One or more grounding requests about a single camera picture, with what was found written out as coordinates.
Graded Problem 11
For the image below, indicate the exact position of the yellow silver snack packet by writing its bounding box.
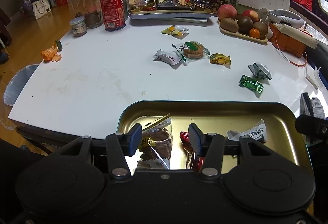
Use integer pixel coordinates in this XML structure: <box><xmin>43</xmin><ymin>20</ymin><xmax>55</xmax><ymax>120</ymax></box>
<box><xmin>160</xmin><ymin>25</ymin><xmax>189</xmax><ymax>36</ymax></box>

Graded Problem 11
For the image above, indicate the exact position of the red foil snack packet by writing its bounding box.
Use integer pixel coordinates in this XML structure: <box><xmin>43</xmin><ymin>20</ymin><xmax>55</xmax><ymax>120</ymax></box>
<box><xmin>179</xmin><ymin>131</ymin><xmax>205</xmax><ymax>171</ymax></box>

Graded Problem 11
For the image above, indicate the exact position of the gold tin tray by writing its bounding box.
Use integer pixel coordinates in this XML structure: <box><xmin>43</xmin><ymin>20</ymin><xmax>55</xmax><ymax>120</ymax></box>
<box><xmin>118</xmin><ymin>100</ymin><xmax>312</xmax><ymax>171</ymax></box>

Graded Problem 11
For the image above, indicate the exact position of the white neck massager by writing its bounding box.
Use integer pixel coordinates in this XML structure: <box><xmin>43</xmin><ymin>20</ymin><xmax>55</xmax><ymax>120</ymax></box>
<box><xmin>268</xmin><ymin>9</ymin><xmax>303</xmax><ymax>28</ymax></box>

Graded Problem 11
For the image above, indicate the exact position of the large glass jar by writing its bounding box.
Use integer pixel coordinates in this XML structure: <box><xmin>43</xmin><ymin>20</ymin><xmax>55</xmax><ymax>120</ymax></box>
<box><xmin>67</xmin><ymin>0</ymin><xmax>103</xmax><ymax>29</ymax></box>

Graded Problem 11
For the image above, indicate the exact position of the orange bag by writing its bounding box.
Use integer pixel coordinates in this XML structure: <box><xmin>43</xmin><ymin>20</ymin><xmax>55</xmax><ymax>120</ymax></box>
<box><xmin>269</xmin><ymin>22</ymin><xmax>314</xmax><ymax>67</ymax></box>

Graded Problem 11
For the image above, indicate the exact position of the red biscuit can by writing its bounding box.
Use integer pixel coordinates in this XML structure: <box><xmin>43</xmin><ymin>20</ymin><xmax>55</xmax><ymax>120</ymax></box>
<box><xmin>99</xmin><ymin>0</ymin><xmax>126</xmax><ymax>32</ymax></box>

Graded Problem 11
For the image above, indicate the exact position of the cream cloth roll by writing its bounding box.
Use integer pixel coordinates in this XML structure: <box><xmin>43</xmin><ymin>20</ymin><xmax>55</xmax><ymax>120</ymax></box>
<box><xmin>275</xmin><ymin>23</ymin><xmax>318</xmax><ymax>49</ymax></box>

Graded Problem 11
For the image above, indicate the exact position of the gold candy packet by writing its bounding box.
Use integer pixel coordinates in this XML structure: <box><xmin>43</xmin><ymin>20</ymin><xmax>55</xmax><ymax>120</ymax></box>
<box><xmin>209</xmin><ymin>52</ymin><xmax>231</xmax><ymax>67</ymax></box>

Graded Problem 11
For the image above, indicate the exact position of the small red apple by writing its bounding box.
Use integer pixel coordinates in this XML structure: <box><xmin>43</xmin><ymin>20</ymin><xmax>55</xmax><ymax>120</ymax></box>
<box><xmin>241</xmin><ymin>9</ymin><xmax>260</xmax><ymax>23</ymax></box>

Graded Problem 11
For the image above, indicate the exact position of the large red apple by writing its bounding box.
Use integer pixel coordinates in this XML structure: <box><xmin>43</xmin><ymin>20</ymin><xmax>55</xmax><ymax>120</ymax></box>
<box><xmin>218</xmin><ymin>4</ymin><xmax>238</xmax><ymax>22</ymax></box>

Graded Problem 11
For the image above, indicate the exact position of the wooden fruit tray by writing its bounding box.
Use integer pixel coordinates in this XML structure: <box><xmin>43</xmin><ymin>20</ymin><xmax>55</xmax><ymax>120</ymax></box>
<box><xmin>218</xmin><ymin>18</ymin><xmax>269</xmax><ymax>44</ymax></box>

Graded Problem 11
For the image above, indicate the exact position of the light brown kiwi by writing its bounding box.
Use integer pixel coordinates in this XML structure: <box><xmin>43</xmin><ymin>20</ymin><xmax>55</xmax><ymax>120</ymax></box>
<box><xmin>220</xmin><ymin>17</ymin><xmax>239</xmax><ymax>33</ymax></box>

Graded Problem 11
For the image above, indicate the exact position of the green biscuit packet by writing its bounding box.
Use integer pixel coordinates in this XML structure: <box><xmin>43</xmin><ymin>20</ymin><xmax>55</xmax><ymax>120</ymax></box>
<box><xmin>172</xmin><ymin>41</ymin><xmax>211</xmax><ymax>62</ymax></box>

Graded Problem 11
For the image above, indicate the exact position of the small grey jar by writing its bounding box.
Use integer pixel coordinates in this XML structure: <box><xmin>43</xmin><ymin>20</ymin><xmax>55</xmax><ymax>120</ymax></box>
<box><xmin>70</xmin><ymin>16</ymin><xmax>88</xmax><ymax>37</ymax></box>

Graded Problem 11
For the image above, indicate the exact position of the grey green crumpled packet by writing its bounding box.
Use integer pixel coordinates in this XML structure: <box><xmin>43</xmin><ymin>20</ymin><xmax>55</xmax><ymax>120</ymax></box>
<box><xmin>248</xmin><ymin>62</ymin><xmax>272</xmax><ymax>80</ymax></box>

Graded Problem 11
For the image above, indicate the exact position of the clear dried fruit packet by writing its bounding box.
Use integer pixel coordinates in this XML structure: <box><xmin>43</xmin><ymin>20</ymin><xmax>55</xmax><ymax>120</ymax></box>
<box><xmin>137</xmin><ymin>113</ymin><xmax>173</xmax><ymax>170</ymax></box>

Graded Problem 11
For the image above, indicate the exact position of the green foil candy packet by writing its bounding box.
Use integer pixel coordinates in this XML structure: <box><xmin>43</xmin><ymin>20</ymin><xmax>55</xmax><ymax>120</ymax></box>
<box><xmin>239</xmin><ymin>75</ymin><xmax>265</xmax><ymax>97</ymax></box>

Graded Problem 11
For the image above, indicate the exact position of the white plastic piece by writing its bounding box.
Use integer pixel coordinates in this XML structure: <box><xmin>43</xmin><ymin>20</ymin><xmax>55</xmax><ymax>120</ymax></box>
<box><xmin>306</xmin><ymin>67</ymin><xmax>322</xmax><ymax>89</ymax></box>

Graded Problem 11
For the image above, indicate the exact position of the gold tray full of snacks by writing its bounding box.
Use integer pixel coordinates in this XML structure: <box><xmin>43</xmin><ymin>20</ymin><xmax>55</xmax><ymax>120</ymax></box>
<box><xmin>128</xmin><ymin>4</ymin><xmax>214</xmax><ymax>20</ymax></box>

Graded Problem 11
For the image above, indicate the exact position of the white tote bag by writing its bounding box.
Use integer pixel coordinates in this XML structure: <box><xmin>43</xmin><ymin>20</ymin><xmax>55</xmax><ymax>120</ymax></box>
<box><xmin>31</xmin><ymin>0</ymin><xmax>53</xmax><ymax>20</ymax></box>

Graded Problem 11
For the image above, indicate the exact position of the black biscuit packet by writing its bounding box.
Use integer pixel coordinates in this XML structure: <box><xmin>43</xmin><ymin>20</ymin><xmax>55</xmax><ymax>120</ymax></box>
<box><xmin>154</xmin><ymin>0</ymin><xmax>196</xmax><ymax>11</ymax></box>

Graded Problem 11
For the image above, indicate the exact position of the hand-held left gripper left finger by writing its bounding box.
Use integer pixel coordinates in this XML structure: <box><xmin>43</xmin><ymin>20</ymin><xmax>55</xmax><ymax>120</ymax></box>
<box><xmin>38</xmin><ymin>124</ymin><xmax>142</xmax><ymax>180</ymax></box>

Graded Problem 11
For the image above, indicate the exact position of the peeled tangerine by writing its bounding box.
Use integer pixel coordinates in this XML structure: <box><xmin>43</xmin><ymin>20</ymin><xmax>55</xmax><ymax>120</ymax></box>
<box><xmin>41</xmin><ymin>43</ymin><xmax>62</xmax><ymax>63</ymax></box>

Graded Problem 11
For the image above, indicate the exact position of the silver white snack packet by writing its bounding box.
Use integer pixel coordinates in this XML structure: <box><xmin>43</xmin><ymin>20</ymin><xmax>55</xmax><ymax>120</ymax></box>
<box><xmin>227</xmin><ymin>119</ymin><xmax>267</xmax><ymax>143</ymax></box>

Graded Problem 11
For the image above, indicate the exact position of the dark brown round fruit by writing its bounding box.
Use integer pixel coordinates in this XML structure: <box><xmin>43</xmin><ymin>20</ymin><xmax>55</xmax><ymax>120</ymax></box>
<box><xmin>237</xmin><ymin>16</ymin><xmax>254</xmax><ymax>34</ymax></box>

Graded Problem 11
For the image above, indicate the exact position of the grey round stool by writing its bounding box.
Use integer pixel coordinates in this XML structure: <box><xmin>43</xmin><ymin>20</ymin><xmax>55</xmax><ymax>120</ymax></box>
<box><xmin>3</xmin><ymin>64</ymin><xmax>40</xmax><ymax>107</ymax></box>

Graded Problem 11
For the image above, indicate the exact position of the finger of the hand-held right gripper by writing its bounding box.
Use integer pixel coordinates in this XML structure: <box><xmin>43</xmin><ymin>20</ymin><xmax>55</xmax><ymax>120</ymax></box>
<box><xmin>294</xmin><ymin>114</ymin><xmax>328</xmax><ymax>142</ymax></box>

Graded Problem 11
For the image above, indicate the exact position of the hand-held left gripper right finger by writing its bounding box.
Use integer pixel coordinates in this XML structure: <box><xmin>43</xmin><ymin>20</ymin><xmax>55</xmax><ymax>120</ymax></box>
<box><xmin>188</xmin><ymin>124</ymin><xmax>293</xmax><ymax>179</ymax></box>

